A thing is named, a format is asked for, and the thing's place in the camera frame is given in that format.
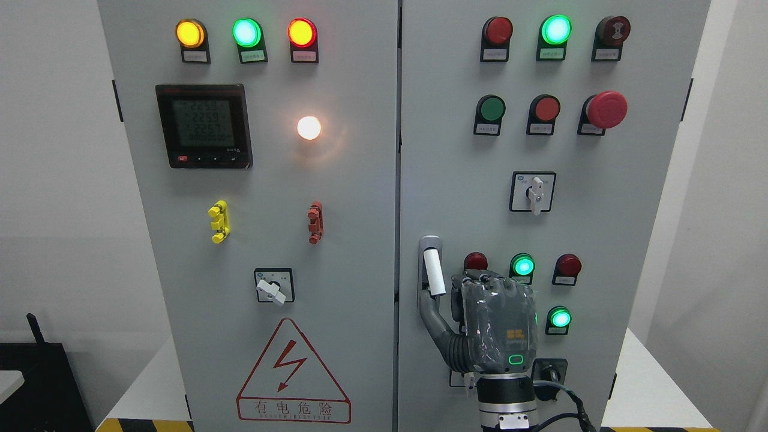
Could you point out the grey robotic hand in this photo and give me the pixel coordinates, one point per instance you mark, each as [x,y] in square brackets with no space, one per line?
[500,319]

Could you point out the silver door handle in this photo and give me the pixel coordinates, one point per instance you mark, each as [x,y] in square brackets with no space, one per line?
[429,275]

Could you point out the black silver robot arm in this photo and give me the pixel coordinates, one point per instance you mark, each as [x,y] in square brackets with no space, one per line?
[506,402]

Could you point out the right grey cabinet door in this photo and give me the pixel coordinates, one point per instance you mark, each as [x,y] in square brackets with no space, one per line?
[457,185]

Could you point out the grey cabinet door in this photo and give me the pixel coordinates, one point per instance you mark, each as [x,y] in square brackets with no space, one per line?
[457,185]
[344,284]

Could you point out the left grey cabinet door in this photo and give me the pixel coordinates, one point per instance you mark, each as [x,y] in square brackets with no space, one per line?
[344,284]

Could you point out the green light middle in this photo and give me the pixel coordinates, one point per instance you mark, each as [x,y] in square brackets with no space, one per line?
[521,268]

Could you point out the dark red light middle left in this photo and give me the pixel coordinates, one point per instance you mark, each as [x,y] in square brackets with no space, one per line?
[475,261]

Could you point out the green light lower right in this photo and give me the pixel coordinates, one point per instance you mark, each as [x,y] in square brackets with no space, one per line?
[558,321]

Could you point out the dark red light middle right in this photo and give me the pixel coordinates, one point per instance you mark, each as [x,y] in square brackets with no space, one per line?
[566,270]

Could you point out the white platform base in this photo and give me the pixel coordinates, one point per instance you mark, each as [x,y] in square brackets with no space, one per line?
[644,397]

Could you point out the red terminal clip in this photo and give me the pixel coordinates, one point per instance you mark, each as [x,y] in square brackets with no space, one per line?
[315,226]

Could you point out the green push button upper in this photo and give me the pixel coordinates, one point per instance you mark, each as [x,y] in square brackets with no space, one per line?
[488,115]

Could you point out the red push button upper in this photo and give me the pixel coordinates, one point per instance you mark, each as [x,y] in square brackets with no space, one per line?
[543,112]

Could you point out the red electric hazard warning sticker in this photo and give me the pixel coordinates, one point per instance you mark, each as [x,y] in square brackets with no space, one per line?
[291,383]

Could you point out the red emergency stop button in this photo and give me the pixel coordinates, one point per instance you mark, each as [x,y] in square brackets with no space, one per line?
[603,111]

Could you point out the white glowing indicator light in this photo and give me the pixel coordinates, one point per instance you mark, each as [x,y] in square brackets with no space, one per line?
[309,127]

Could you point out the dark red indicator light top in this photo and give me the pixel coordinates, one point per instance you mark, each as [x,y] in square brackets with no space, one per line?
[495,41]

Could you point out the green indicator light top right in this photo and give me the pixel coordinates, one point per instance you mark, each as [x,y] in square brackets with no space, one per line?
[553,38]

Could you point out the green indicator light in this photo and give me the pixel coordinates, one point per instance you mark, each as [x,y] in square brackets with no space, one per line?
[553,38]
[250,40]

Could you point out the yellow terminal clip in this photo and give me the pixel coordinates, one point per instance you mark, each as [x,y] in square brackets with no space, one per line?
[219,221]

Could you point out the dark red buzzer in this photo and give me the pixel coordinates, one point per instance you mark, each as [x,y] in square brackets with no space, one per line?
[610,35]

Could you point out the red indicator light lit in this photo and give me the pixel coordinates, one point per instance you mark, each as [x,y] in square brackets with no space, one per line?
[303,35]

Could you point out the black digital power meter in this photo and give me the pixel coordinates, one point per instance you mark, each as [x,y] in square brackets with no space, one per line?
[205,126]

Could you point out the green indicator light top left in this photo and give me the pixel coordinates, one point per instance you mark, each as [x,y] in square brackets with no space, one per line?
[250,40]

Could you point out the yellow indicator light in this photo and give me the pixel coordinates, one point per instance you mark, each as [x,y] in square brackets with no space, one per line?
[193,39]

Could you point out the black box with antenna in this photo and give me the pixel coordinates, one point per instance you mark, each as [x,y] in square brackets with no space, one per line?
[49,399]

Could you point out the lower white rotary switch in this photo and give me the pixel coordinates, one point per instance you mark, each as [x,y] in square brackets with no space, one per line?
[465,381]

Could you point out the white rotary switch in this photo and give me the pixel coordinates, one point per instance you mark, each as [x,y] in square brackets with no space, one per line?
[531,191]
[465,381]
[274,285]

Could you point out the black rotary selector switch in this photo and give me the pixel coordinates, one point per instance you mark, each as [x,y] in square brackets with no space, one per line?
[549,369]

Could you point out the upper right white rotary switch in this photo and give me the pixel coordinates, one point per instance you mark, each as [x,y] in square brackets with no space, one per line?
[531,191]

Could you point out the left white rotary switch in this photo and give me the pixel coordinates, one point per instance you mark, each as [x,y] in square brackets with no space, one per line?
[274,285]

